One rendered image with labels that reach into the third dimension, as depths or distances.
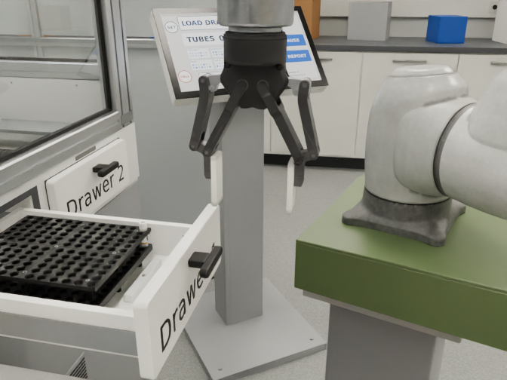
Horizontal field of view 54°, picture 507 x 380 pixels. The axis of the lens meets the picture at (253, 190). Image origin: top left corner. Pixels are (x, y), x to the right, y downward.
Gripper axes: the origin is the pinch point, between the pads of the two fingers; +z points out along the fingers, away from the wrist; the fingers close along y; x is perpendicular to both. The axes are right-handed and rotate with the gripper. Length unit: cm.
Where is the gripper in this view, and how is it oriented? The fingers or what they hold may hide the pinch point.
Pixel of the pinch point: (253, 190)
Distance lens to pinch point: 65.7
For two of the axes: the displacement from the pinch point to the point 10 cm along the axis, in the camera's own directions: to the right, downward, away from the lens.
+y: -9.8, -0.9, 2.0
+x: -2.2, 3.6, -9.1
